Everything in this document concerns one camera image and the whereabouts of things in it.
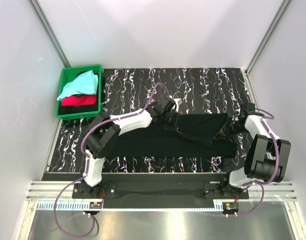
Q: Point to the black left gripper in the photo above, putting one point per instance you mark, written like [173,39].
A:
[176,125]

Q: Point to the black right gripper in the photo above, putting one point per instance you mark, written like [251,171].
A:
[224,134]

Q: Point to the black t shirt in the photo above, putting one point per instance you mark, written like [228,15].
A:
[194,138]

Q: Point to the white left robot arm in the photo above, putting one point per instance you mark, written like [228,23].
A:
[103,133]

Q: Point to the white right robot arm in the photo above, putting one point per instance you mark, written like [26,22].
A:
[268,155]

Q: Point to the light blue t shirt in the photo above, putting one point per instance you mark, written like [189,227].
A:
[84,84]

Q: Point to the red t shirt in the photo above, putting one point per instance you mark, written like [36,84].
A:
[79,100]

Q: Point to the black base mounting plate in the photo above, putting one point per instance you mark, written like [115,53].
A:
[163,189]

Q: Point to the black folded shirt in bin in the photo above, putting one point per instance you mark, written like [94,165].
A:
[64,110]

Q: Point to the green plastic bin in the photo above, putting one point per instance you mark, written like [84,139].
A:
[68,75]

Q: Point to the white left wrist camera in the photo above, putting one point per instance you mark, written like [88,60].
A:
[178,101]

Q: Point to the right aluminium corner post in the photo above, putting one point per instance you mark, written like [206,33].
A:
[268,34]

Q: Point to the aluminium corner post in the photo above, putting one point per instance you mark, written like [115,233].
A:
[268,34]
[49,32]

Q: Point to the aluminium frame rail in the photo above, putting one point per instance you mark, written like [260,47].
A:
[45,190]

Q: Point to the white slotted cable duct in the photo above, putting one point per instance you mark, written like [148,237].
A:
[80,205]

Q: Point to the left aluminium corner post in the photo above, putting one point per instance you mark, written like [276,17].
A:
[49,32]

